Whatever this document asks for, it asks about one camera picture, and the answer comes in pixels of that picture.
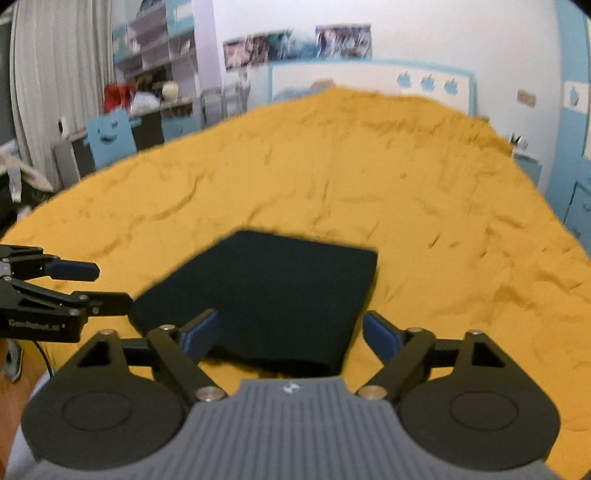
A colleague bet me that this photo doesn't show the black pants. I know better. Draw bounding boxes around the black pants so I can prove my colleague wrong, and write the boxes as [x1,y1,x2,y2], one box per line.
[129,230,378,378]

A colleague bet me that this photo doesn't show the dark desk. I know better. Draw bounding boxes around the dark desk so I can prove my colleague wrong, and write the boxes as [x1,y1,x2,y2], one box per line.
[52,98,205,189]

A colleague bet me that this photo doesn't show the blue smiley chair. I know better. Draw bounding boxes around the blue smiley chair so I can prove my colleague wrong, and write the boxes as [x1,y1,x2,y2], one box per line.
[84,108,141,170]

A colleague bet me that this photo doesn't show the yellow bed cover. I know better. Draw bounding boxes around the yellow bed cover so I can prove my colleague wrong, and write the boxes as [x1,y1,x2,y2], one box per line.
[5,88,590,479]

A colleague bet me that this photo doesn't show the red bag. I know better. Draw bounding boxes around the red bag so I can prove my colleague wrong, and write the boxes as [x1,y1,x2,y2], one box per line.
[103,83,136,114]

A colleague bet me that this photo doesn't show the cream round helmet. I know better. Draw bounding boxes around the cream round helmet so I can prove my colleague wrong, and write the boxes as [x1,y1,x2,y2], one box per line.
[161,80,180,103]

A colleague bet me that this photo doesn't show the white curtain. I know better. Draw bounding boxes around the white curtain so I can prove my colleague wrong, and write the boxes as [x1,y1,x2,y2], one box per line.
[9,0,114,187]

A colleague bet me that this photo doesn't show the blue bedside table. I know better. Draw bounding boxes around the blue bedside table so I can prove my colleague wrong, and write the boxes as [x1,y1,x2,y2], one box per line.
[512,149,542,187]

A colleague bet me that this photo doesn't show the purple blue shelf unit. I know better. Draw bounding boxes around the purple blue shelf unit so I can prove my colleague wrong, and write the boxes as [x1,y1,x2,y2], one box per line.
[112,1,216,99]

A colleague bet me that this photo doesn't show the blue white headboard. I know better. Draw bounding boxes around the blue white headboard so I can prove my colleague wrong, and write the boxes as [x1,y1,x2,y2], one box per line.
[267,60,476,116]

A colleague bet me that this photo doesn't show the black cable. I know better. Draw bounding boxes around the black cable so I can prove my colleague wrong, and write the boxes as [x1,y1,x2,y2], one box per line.
[32,340,56,375]

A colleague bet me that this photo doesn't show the anime posters on wall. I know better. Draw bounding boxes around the anime posters on wall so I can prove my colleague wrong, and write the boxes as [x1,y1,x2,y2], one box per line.
[222,24,373,71]

